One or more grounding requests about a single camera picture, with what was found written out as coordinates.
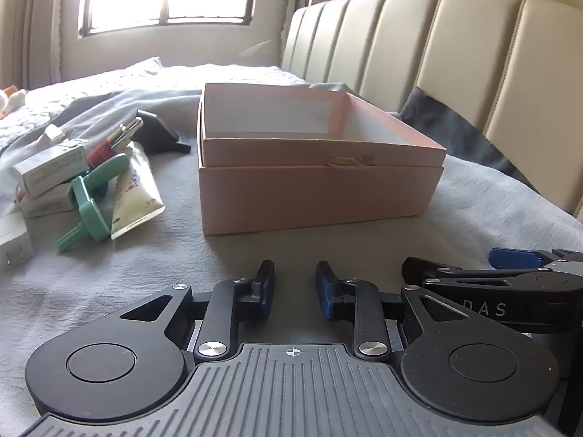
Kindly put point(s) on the black plastic object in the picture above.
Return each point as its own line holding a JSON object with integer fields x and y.
{"x": 157, "y": 134}

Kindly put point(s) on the silver lipstick tube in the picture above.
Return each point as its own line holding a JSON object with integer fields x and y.
{"x": 133, "y": 128}

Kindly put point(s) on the white quilted bedcover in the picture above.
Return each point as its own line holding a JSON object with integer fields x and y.
{"x": 114, "y": 79}

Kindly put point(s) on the grey blanket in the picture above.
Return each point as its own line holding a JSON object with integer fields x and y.
{"x": 478, "y": 218}

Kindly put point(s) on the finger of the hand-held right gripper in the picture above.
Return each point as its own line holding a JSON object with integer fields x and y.
{"x": 514, "y": 258}
{"x": 455, "y": 272}

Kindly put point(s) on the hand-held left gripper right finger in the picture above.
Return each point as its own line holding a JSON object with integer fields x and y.
{"x": 324, "y": 296}

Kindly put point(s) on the pink cardboard box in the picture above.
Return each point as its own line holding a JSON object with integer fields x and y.
{"x": 314, "y": 195}

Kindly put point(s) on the white orange plush toy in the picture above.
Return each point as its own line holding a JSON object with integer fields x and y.
{"x": 11, "y": 98}

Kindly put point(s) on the floral hand cream tube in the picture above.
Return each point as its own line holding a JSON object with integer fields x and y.
{"x": 136, "y": 191}

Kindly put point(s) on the grey pillow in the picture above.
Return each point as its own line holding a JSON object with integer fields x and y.
{"x": 451, "y": 132}

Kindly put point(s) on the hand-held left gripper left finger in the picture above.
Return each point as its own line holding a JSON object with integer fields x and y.
{"x": 269, "y": 296}

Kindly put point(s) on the plain white box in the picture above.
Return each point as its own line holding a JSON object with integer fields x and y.
{"x": 45, "y": 205}

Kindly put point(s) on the beige padded headboard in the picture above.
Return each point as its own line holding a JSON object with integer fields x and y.
{"x": 455, "y": 45}

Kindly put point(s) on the white box green stripe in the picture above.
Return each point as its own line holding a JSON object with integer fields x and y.
{"x": 52, "y": 168}

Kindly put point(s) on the red bottle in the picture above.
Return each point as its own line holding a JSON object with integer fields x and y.
{"x": 102, "y": 152}

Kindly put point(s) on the green plastic tool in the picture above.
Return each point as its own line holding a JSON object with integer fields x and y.
{"x": 93, "y": 211}

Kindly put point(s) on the white charger plug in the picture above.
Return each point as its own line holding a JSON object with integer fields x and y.
{"x": 13, "y": 239}

